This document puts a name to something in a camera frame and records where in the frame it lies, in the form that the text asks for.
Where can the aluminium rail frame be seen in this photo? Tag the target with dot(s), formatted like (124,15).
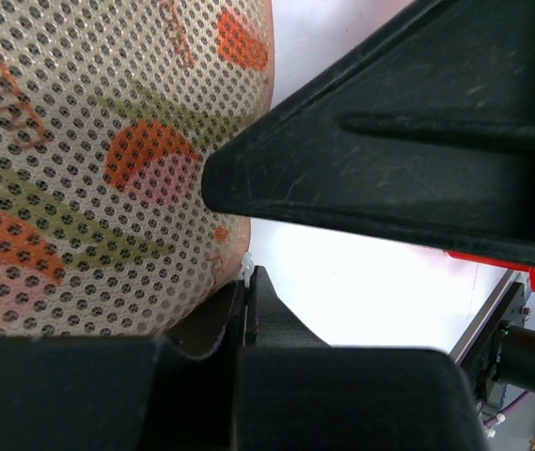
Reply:
(480,329)

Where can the red plastic tray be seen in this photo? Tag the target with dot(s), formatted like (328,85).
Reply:
(529,270)

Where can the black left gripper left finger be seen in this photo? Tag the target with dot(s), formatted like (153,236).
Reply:
(165,391)

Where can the pink mesh laundry bag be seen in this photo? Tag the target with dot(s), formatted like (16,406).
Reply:
(109,111)

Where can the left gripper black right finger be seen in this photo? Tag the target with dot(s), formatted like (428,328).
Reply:
(294,392)

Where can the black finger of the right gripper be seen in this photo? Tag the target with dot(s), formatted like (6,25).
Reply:
(424,133)

